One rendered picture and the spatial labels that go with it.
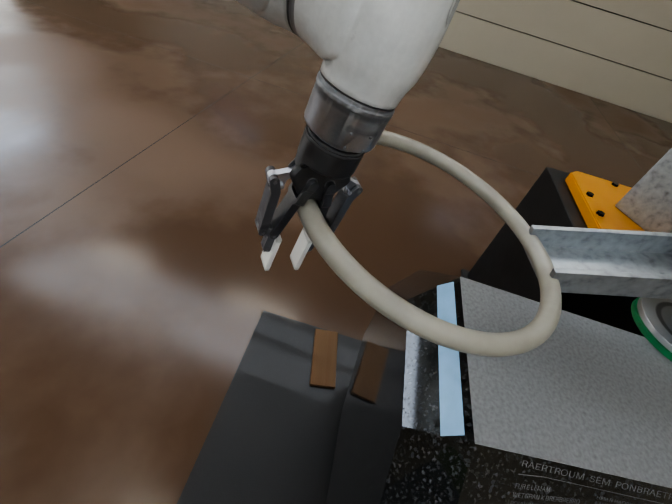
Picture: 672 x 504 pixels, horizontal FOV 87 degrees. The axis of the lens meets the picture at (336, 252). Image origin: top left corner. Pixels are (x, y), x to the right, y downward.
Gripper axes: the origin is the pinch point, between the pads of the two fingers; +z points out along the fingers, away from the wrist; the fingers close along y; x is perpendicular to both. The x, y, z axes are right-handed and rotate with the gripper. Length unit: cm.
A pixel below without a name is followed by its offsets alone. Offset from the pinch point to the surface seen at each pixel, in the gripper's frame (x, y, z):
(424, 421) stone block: -26.4, 21.7, 13.0
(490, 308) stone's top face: -12.0, 42.8, 4.1
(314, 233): -5.6, -0.7, -9.5
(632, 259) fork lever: -16, 61, -15
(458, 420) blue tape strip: -28.5, 24.2, 8.3
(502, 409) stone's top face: -29.4, 31.3, 5.4
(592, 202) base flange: 21, 124, -3
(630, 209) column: 13, 132, -7
